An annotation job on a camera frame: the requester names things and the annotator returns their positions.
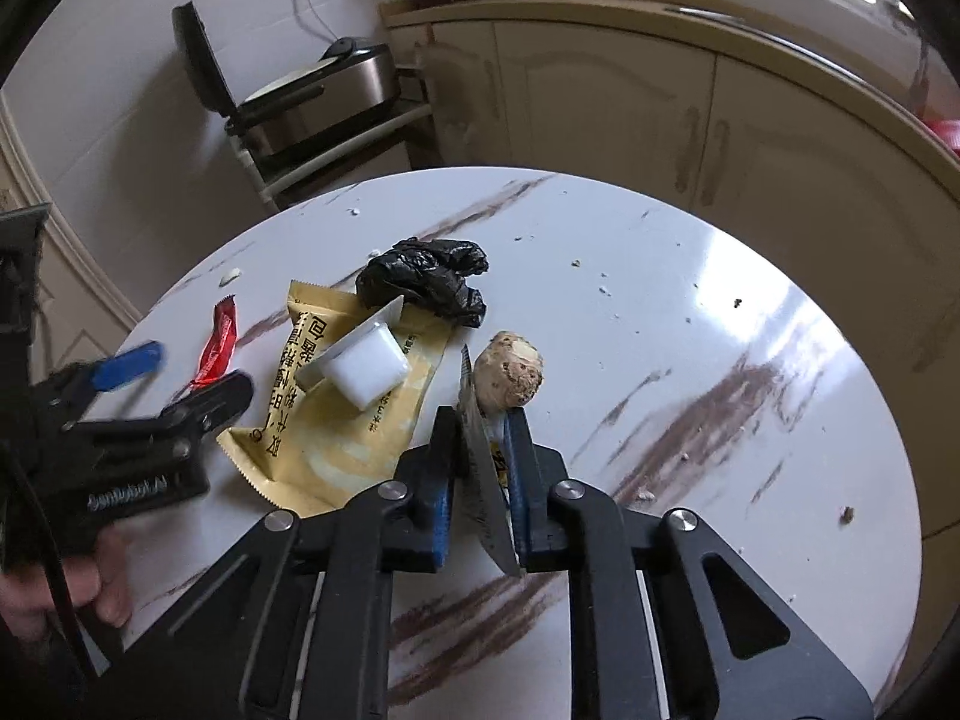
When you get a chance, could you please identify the person's left hand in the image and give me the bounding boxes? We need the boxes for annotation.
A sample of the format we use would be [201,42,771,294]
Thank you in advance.
[0,517,134,644]

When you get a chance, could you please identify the red snack wrapper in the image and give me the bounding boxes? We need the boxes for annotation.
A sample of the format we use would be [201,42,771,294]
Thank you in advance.
[191,296,241,391]

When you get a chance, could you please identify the pale yellow snack wrapper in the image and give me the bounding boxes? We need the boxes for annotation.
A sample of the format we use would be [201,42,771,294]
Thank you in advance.
[217,279,451,518]

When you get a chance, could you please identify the white plastic cup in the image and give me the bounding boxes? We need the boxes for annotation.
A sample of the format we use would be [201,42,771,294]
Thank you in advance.
[296,296,412,410]

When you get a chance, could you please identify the red basin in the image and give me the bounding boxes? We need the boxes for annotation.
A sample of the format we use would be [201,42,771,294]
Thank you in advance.
[922,116,960,160]

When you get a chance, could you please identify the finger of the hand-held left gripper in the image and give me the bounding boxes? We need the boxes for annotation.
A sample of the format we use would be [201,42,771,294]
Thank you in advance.
[30,341,166,412]
[67,370,256,460]

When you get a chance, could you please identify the cream kitchen cabinets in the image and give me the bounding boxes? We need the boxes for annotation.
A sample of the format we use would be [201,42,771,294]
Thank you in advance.
[386,15,960,541]

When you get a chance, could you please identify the white power cable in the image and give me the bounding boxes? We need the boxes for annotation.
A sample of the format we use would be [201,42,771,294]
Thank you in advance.
[287,0,340,44]

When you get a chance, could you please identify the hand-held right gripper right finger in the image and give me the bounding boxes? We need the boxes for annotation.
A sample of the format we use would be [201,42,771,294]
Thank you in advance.
[504,406,875,720]

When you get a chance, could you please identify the brown bread roll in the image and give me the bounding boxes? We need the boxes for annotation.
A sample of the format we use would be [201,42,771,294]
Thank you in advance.
[472,330,542,415]

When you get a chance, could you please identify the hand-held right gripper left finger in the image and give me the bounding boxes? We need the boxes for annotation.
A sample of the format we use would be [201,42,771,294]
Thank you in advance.
[124,405,462,720]

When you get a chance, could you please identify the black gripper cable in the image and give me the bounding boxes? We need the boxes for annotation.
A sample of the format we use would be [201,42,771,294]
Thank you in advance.
[0,442,100,685]

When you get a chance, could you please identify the white door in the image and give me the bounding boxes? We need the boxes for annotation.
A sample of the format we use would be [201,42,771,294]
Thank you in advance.
[0,90,143,357]

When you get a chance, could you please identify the beige countertop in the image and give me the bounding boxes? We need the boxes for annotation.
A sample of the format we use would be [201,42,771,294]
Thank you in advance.
[379,0,960,205]

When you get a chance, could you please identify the black plastic bag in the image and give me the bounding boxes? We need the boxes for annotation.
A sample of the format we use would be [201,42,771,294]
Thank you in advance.
[355,238,490,329]

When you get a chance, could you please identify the steel rice cooker black lid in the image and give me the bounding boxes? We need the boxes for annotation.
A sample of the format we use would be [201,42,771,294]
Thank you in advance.
[171,1,402,160]

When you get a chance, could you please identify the silver foil wrapper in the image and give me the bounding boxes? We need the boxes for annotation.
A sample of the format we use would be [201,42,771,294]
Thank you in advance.
[454,345,526,578]

